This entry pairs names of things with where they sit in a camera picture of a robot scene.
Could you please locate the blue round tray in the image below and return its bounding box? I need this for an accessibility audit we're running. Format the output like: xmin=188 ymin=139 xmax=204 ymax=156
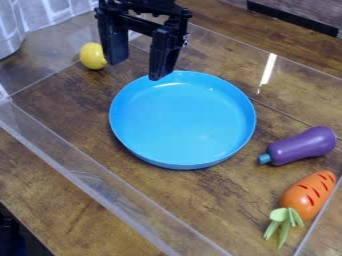
xmin=109 ymin=71 xmax=257 ymax=170

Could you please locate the yellow toy lemon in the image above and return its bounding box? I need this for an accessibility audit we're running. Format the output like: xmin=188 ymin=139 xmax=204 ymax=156
xmin=79 ymin=42 xmax=108 ymax=70

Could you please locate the dark wooden ledge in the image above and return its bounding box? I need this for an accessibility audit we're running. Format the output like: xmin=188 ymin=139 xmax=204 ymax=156
xmin=248 ymin=0 xmax=340 ymax=38

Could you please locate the purple toy eggplant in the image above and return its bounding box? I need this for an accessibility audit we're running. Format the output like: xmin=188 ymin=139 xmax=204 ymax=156
xmin=257 ymin=126 xmax=337 ymax=166

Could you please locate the orange toy carrot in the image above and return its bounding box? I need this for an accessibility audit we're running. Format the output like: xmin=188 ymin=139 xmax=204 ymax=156
xmin=264 ymin=170 xmax=337 ymax=248

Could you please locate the clear acrylic enclosure wall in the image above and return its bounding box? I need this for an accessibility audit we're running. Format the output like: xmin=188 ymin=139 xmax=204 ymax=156
xmin=0 ymin=84 xmax=232 ymax=256

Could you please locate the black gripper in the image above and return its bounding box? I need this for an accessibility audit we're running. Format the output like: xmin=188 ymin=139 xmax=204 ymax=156
xmin=96 ymin=0 xmax=193 ymax=81

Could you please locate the grey checked curtain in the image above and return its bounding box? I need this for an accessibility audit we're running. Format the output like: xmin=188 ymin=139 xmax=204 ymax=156
xmin=0 ymin=0 xmax=98 ymax=60

